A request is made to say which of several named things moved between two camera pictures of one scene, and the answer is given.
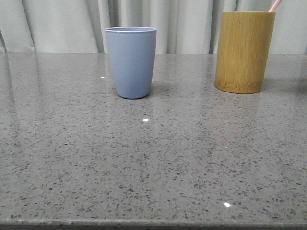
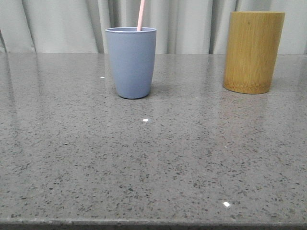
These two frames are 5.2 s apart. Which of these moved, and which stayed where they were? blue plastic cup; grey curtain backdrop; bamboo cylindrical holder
Moved: bamboo cylindrical holder
Stayed: grey curtain backdrop; blue plastic cup
